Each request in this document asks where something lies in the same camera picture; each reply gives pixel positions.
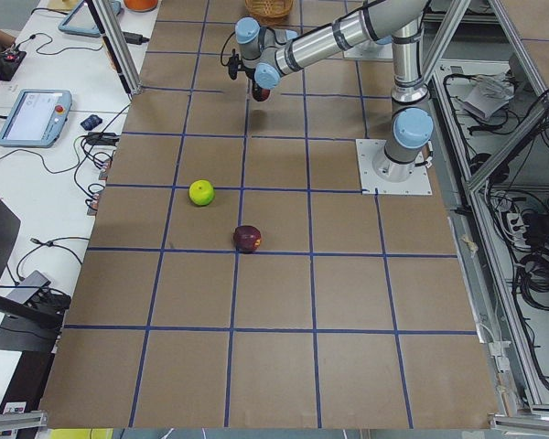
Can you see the teach pendant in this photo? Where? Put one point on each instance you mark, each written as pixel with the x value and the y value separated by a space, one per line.
pixel 36 119
pixel 79 22

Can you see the dark purple apple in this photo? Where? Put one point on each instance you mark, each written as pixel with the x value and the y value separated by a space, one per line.
pixel 247 238

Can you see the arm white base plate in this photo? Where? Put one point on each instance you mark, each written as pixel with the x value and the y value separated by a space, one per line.
pixel 381 176
pixel 370 50

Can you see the orange cylindrical container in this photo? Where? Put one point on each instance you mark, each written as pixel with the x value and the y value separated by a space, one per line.
pixel 141 6

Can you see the red apple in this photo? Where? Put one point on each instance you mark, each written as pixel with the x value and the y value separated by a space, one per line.
pixel 260 94

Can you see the black power adapter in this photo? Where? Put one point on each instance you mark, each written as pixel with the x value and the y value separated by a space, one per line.
pixel 135 39

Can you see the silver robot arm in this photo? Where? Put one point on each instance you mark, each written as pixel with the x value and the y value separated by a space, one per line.
pixel 265 55

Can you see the teach pendant far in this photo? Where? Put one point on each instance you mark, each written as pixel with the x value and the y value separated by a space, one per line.
pixel 79 22

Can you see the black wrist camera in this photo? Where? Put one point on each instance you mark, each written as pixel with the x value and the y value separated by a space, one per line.
pixel 233 65

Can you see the woven wicker basket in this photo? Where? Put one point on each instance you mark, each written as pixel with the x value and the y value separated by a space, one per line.
pixel 269 12

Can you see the teach pendant near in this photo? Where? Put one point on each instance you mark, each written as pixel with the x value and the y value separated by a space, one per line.
pixel 36 119

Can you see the green apple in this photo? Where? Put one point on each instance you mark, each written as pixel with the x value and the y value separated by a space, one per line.
pixel 201 192

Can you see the small blue device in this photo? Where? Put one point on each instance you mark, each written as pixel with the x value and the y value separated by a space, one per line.
pixel 91 122

